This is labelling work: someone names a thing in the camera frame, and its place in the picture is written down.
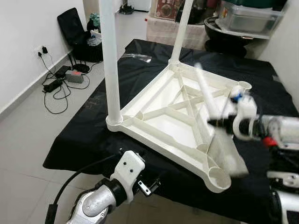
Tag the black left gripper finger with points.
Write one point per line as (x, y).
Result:
(154, 184)
(122, 152)

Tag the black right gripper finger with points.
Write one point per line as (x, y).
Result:
(216, 123)

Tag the white plastic table top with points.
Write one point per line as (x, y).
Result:
(163, 121)

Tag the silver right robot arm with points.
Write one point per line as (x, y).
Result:
(282, 128)

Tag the black table cloth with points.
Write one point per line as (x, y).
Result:
(93, 144)

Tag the black round tub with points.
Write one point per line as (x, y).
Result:
(229, 44)

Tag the grey box red label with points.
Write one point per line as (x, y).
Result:
(74, 76)

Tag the clear tape strip patch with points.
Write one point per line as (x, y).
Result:
(138, 58)

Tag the black power strip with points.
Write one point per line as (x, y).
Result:
(53, 85)

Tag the black power adapter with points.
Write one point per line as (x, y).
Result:
(62, 71)

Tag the beige cloth cover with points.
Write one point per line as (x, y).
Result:
(163, 35)

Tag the clear plastic storage box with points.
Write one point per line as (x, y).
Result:
(252, 17)

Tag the clear plastic wrap bundle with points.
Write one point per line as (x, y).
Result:
(96, 37)

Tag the red poster sign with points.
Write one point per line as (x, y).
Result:
(168, 8)

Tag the teal plush toy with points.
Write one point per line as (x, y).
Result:
(95, 19)

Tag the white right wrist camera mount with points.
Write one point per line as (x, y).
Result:
(246, 109)

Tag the black wall plug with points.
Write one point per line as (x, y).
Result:
(44, 50)

